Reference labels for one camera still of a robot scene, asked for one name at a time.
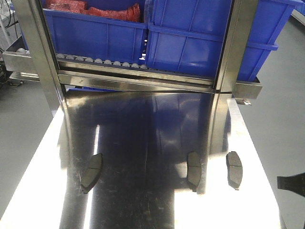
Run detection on brake pad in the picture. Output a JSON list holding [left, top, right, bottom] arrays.
[[187, 152, 202, 192], [226, 151, 243, 190], [81, 153, 103, 194]]

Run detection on red plastic bag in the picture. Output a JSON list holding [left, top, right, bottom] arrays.
[[45, 0, 141, 22]]

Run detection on right blue plastic crate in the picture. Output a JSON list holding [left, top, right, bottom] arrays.
[[146, 0, 304, 82]]

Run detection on blue plastic crate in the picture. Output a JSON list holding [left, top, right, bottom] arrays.
[[146, 0, 304, 82], [41, 0, 148, 64]]

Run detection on left blue plastic crate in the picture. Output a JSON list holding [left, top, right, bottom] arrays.
[[41, 0, 148, 64]]

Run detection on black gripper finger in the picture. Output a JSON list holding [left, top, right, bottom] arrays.
[[277, 174, 305, 192]]

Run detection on stainless steel roller rack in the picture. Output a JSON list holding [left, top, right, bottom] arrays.
[[3, 0, 262, 110]]

